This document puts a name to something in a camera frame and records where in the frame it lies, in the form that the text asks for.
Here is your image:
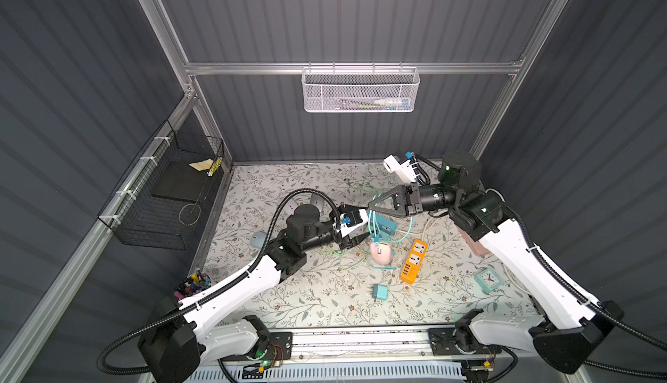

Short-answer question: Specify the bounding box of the teal charging cable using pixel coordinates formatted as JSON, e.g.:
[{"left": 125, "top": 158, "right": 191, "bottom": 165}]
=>
[{"left": 364, "top": 194, "right": 415, "bottom": 270}]

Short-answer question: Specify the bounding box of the pink wireless mouse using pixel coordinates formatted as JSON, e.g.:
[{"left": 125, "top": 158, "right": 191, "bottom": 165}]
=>
[{"left": 369, "top": 242, "right": 394, "bottom": 267}]

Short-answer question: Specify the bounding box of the teal charger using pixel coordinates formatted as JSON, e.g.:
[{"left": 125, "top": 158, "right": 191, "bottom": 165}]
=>
[{"left": 372, "top": 284, "right": 388, "bottom": 301}]

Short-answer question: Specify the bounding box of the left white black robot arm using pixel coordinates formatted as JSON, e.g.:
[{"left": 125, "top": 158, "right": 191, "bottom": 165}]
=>
[{"left": 97, "top": 188, "right": 369, "bottom": 382}]

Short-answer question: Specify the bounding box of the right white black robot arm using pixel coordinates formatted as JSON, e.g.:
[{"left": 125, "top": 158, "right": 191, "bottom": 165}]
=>
[{"left": 368, "top": 150, "right": 666, "bottom": 380}]

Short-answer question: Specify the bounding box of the blue power strip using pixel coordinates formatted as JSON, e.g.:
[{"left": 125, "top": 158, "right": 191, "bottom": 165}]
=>
[{"left": 368, "top": 211, "right": 398, "bottom": 235}]

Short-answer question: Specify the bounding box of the orange power strip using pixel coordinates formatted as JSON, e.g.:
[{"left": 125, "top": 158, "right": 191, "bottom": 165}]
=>
[{"left": 400, "top": 239, "right": 428, "bottom": 285}]

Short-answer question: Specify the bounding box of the pink power strip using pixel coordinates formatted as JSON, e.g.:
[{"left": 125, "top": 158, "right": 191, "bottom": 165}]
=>
[{"left": 457, "top": 228, "right": 492, "bottom": 257}]

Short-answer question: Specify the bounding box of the teal alarm clock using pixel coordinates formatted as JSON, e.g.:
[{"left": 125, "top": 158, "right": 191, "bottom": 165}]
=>
[{"left": 474, "top": 268, "right": 505, "bottom": 294}]

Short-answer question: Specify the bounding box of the yellow sticky note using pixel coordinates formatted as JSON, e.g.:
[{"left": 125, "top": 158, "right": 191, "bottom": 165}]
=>
[{"left": 189, "top": 159, "right": 215, "bottom": 171}]

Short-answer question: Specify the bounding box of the pink pen cup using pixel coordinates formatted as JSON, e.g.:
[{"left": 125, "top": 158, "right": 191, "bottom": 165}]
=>
[{"left": 174, "top": 270, "right": 213, "bottom": 300}]

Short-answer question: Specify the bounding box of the black notebook in basket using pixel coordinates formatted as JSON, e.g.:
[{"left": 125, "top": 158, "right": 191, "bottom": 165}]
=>
[{"left": 151, "top": 162, "right": 213, "bottom": 203}]

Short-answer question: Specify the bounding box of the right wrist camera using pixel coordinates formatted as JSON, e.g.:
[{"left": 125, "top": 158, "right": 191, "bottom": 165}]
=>
[{"left": 383, "top": 151, "right": 418, "bottom": 185}]

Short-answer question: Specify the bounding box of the silver grey wireless mouse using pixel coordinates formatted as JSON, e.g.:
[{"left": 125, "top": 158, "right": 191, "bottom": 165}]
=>
[{"left": 309, "top": 193, "right": 326, "bottom": 210}]

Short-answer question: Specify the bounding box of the light blue wireless mouse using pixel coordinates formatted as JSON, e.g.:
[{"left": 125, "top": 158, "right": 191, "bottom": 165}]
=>
[{"left": 249, "top": 231, "right": 267, "bottom": 249}]

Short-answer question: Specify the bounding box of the white wire mesh basket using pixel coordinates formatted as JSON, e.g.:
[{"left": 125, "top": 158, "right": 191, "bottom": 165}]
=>
[{"left": 300, "top": 65, "right": 420, "bottom": 114}]

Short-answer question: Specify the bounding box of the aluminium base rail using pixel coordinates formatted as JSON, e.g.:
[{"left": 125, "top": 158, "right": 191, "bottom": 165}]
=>
[{"left": 150, "top": 322, "right": 574, "bottom": 368}]

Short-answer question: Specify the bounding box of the black wire wall basket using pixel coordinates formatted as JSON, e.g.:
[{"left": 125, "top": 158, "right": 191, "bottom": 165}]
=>
[{"left": 98, "top": 123, "right": 225, "bottom": 251}]

